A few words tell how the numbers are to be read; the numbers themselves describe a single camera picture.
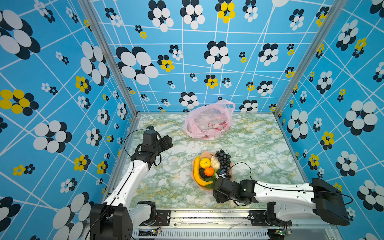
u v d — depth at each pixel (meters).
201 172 0.83
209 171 0.81
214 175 0.80
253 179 0.57
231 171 0.85
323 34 0.77
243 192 0.56
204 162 0.85
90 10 0.69
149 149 0.62
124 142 1.06
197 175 0.81
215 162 0.87
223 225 0.72
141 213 0.60
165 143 0.74
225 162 0.85
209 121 1.15
